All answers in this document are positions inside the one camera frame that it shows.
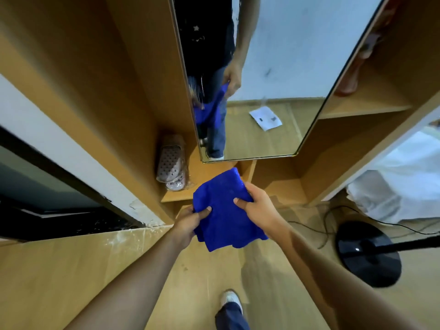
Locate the person's left hand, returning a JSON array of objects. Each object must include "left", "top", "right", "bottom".
[{"left": 170, "top": 205, "right": 212, "bottom": 251}]

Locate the person's right hand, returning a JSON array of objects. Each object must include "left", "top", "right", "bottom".
[{"left": 233, "top": 181, "right": 293, "bottom": 245}]

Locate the blue cloth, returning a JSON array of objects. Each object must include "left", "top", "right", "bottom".
[{"left": 192, "top": 167, "right": 269, "bottom": 253}]

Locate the orange spray bottle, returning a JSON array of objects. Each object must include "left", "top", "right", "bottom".
[{"left": 334, "top": 32, "right": 381, "bottom": 97}]

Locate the tall framed mirror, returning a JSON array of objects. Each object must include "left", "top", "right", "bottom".
[{"left": 168, "top": 0, "right": 392, "bottom": 165}]

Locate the person's left forearm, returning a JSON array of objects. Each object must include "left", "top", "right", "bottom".
[{"left": 65, "top": 230, "right": 188, "bottom": 330}]

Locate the person's right forearm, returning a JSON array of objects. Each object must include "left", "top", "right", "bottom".
[{"left": 278, "top": 226, "right": 427, "bottom": 330}]

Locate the person's white shoe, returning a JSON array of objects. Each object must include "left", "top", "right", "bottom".
[{"left": 220, "top": 289, "right": 244, "bottom": 315}]

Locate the wooden wardrobe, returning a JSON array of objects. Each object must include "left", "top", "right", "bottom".
[{"left": 0, "top": 0, "right": 440, "bottom": 226}]

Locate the grey dotted slipper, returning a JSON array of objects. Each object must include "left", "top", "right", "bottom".
[
  {"left": 165, "top": 170, "right": 188, "bottom": 192},
  {"left": 156, "top": 135, "right": 186, "bottom": 184}
]

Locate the black standing fan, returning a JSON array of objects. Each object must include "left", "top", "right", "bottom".
[{"left": 335, "top": 221, "right": 440, "bottom": 288}]

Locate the white bed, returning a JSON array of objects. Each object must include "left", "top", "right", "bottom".
[{"left": 346, "top": 125, "right": 440, "bottom": 225}]

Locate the thin black cable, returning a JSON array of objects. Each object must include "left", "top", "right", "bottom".
[{"left": 288, "top": 205, "right": 440, "bottom": 250}]

